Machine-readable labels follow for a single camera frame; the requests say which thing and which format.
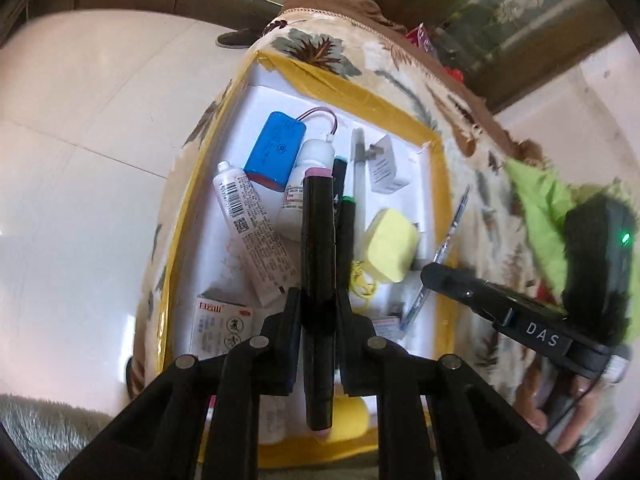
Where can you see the yellow pouch with key rings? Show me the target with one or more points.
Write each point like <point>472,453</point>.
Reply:
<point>390,245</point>

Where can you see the black marker pink caps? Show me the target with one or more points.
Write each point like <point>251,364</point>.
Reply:
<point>318,240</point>

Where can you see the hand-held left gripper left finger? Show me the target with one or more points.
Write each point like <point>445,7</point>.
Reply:
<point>290,345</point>

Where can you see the yellow-edged white cardboard box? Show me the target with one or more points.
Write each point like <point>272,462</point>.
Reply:
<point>280,97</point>

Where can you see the small red object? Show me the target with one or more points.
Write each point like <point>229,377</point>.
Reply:
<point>456,75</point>

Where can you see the wooden cabinet with flower glass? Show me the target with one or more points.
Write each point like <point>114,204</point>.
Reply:
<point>525,10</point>

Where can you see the black shoe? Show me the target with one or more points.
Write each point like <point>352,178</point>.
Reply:
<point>235,39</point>

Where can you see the blue battery pack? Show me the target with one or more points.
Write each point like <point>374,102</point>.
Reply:
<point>272,150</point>

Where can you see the pink plastic bag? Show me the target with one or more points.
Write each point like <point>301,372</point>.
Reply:
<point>419,37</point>

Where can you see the black marker green caps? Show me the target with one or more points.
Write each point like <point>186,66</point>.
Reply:
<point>346,240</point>

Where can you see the white tube with barcode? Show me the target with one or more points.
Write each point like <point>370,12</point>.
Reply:
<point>250,230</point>

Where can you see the white medicine box red print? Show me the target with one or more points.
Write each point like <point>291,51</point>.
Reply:
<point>220,325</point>

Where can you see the clear brush pen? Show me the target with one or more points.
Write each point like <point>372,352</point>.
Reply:
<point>359,170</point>

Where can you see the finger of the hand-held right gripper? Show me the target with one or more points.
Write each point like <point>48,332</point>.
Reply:
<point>460,287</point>

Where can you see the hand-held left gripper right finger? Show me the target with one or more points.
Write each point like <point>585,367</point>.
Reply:
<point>347,345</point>

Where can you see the person's right hand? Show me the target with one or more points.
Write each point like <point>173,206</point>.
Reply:
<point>532,400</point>

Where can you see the leaf print blanket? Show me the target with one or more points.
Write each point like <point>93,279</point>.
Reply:
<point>390,60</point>

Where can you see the blue patterned pen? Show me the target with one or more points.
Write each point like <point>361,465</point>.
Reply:
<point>412,310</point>

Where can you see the white bottle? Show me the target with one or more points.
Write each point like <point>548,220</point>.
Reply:
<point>292,205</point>

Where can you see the green cloth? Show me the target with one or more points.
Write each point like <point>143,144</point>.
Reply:
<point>540,200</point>

